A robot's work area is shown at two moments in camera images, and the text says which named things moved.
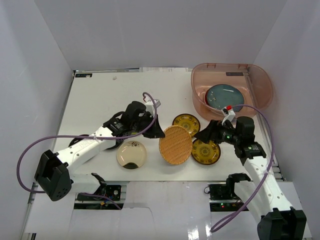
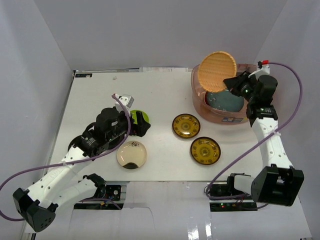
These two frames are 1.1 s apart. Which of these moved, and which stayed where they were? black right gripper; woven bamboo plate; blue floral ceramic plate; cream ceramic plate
Moved: black right gripper; woven bamboo plate
Stayed: blue floral ceramic plate; cream ceramic plate
